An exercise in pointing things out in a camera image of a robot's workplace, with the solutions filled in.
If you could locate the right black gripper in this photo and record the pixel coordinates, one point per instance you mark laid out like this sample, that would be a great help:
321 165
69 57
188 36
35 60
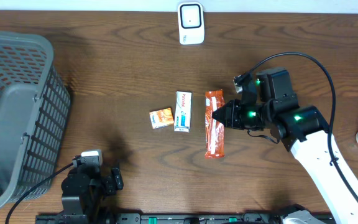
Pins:
234 120

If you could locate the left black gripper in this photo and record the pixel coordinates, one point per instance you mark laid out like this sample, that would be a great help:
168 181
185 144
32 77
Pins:
110 182

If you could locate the red Top chocolate bar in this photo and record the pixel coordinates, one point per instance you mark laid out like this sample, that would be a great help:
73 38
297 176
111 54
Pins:
214 129

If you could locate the white Panadol box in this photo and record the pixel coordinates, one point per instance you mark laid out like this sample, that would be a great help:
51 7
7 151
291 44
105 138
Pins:
182 117

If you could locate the orange small packet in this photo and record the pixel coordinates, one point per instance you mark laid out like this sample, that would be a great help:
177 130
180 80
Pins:
161 118

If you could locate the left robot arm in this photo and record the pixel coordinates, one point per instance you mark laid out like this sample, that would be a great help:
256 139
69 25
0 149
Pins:
85 188

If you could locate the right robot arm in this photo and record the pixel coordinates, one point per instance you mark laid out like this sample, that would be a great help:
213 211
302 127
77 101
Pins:
304 133

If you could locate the white barcode scanner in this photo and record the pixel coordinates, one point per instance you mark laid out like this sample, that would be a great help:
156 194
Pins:
190 23

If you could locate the grey plastic basket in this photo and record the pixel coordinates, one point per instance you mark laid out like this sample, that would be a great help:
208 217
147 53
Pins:
34 106

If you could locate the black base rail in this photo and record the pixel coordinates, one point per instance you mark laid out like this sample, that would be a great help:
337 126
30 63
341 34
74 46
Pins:
127 218

